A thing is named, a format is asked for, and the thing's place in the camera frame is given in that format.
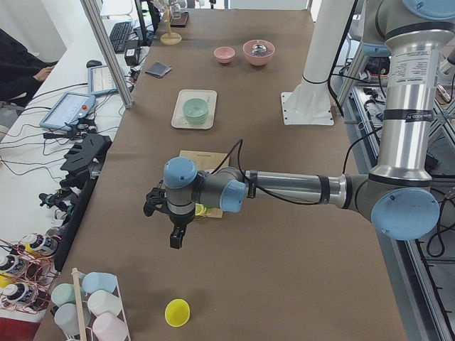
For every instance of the stacked green bowls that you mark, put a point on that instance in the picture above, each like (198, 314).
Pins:
(195, 110)

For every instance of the cream serving tray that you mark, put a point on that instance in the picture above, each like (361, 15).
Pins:
(178, 120)

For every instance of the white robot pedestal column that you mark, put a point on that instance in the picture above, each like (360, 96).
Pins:
(310, 102)

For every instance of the large pink ice bowl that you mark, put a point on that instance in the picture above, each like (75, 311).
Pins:
(257, 61)

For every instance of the grey folded cloth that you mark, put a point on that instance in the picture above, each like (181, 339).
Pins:
(158, 70)

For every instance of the pink plastic cup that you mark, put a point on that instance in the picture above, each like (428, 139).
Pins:
(108, 327)

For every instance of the computer mouse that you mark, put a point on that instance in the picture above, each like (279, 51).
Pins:
(93, 63)

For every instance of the black power adapter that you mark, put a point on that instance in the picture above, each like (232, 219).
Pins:
(132, 52)

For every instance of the blue plastic cup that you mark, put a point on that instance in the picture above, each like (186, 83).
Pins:
(95, 281)

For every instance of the copper wire bottle rack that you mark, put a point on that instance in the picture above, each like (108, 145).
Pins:
(27, 273)

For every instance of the green plastic cup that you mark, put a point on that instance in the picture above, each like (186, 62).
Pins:
(63, 293)

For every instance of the wooden cutting board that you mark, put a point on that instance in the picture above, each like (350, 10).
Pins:
(207, 161)

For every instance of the lemon slice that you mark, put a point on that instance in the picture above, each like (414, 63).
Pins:
(200, 210)

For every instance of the black keyboard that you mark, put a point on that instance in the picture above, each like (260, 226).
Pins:
(119, 35)

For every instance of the wooden mug tree stand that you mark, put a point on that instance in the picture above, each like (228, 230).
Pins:
(169, 37)

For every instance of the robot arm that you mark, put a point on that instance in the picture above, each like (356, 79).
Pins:
(395, 195)

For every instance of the black tool holder rack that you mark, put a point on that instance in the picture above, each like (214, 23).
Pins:
(79, 163)

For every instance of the person in black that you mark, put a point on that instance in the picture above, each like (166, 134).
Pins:
(21, 72)

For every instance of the far teach pendant tablet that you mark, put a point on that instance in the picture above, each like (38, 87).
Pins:
(99, 81)

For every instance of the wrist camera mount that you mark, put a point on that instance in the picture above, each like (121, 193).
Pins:
(156, 201)

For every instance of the dark brown tray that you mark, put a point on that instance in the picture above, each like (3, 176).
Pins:
(179, 20)

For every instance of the small pink bowl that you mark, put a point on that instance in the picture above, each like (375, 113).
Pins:
(224, 55)

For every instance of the grey plastic cup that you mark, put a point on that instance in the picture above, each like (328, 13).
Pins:
(66, 319)

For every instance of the white cup rack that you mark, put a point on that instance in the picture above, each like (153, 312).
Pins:
(84, 316)

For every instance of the metal ice scoop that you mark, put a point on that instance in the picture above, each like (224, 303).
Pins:
(259, 50)

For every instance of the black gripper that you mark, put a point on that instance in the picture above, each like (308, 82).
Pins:
(180, 221)

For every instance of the aluminium frame post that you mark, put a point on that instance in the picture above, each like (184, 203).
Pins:
(91, 11)

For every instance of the white plastic cup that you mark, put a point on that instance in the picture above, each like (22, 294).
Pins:
(103, 302)

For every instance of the teach pendant tablet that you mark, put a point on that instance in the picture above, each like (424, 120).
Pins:
(99, 81)
(69, 109)

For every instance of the near teach pendant tablet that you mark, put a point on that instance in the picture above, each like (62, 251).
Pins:
(69, 109)

